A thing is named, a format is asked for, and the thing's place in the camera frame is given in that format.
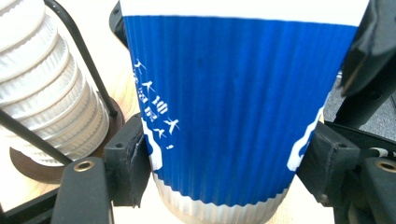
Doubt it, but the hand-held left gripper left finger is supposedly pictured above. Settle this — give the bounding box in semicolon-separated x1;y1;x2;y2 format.
104;113;153;208

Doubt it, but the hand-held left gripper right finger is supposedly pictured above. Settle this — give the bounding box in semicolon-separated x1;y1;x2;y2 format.
296;120;362;207

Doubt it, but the black wire lid holder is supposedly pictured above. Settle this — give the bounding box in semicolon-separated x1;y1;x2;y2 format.
0;0;126;185

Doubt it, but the stack of white cup lids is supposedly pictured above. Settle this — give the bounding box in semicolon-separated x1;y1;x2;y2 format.
0;0;110;166

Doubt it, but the blue and white paper cup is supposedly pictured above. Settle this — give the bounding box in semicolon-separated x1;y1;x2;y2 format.
119;0;371;224

